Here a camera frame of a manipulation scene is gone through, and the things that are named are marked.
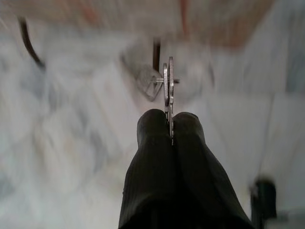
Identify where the black curved cable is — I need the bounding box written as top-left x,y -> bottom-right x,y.
18,17 -> 46,70

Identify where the silver key bunch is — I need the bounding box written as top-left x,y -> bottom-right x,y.
136,56 -> 181,146

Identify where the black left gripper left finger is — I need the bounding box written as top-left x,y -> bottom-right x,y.
118,108 -> 177,229

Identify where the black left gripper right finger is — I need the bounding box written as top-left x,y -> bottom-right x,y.
173,112 -> 256,229

